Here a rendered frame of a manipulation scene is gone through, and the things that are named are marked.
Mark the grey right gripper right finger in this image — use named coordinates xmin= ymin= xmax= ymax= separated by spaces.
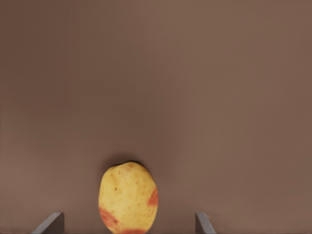
xmin=195 ymin=212 xmax=216 ymax=234

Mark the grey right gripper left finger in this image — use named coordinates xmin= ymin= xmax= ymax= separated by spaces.
xmin=30 ymin=212 xmax=65 ymax=234

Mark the yellow potato with red patches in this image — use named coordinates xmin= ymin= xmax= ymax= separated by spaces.
xmin=98 ymin=161 xmax=159 ymax=234

